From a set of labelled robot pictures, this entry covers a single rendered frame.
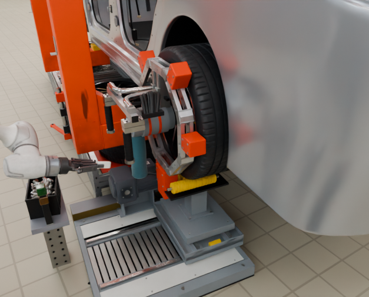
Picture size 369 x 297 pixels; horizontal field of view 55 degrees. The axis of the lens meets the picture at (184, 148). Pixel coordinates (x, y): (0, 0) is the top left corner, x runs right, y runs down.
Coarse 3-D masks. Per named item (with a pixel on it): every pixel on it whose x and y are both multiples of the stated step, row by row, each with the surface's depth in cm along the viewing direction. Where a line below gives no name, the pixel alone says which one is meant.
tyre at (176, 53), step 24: (168, 48) 164; (192, 48) 159; (192, 72) 147; (216, 72) 150; (192, 96) 150; (216, 96) 147; (216, 120) 148; (216, 144) 152; (192, 168) 167; (216, 168) 164
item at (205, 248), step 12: (156, 204) 227; (168, 228) 205; (180, 240) 198; (204, 240) 197; (216, 240) 192; (228, 240) 195; (240, 240) 199; (180, 252) 193; (192, 252) 187; (204, 252) 191; (216, 252) 195
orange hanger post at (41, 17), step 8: (32, 0) 332; (40, 0) 335; (32, 8) 335; (40, 8) 338; (40, 16) 341; (48, 16) 344; (40, 24) 344; (48, 24) 347; (40, 32) 347; (48, 32) 350; (40, 40) 350; (48, 40) 353; (40, 48) 359; (48, 48) 356; (48, 56) 358; (56, 56) 362; (48, 64) 362; (56, 64) 365
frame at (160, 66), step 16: (160, 64) 158; (144, 80) 180; (176, 96) 148; (176, 112) 147; (192, 112) 148; (192, 128) 150; (160, 144) 193; (160, 160) 184; (176, 160) 161; (192, 160) 157
